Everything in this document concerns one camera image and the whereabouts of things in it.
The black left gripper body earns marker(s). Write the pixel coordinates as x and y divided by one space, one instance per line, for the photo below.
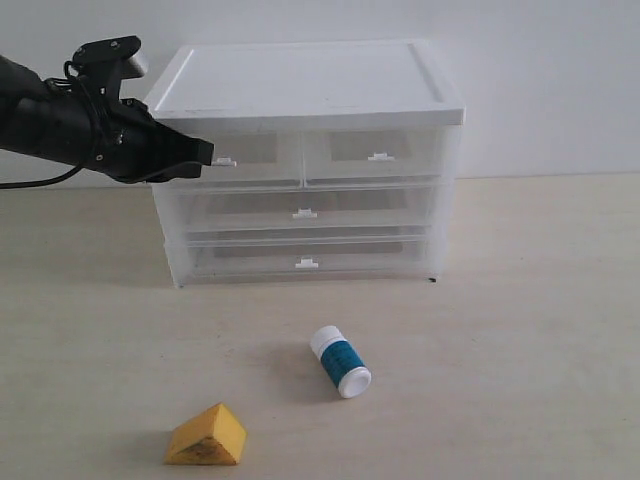
135 146

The clear wide drawer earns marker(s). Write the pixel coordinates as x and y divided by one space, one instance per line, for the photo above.
247 260
304 209

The bottom clear wide drawer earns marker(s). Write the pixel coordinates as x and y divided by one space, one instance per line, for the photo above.
247 260

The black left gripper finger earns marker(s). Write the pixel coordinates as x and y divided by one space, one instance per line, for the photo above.
182 156

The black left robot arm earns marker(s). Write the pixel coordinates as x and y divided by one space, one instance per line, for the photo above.
78 123

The white bottle teal label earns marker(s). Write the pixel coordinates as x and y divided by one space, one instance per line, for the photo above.
341 362

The yellow triangular wedge block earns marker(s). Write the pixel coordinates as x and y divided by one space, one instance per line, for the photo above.
213 437

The middle clear wide drawer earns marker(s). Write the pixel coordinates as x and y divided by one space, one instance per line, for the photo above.
304 209

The white plastic drawer cabinet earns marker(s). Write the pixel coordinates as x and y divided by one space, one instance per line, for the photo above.
216 90

